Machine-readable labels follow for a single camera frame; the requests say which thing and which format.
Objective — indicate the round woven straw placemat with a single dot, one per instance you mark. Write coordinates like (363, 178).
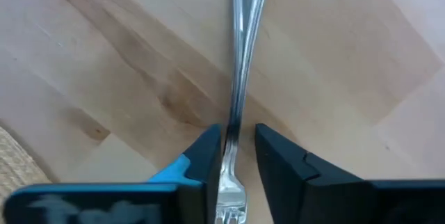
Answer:
(17, 168)

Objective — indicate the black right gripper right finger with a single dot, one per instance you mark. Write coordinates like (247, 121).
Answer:
(313, 189)

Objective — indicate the silver metal fork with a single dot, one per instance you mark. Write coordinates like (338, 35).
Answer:
(240, 78)

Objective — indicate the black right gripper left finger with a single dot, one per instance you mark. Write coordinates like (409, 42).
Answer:
(194, 182)

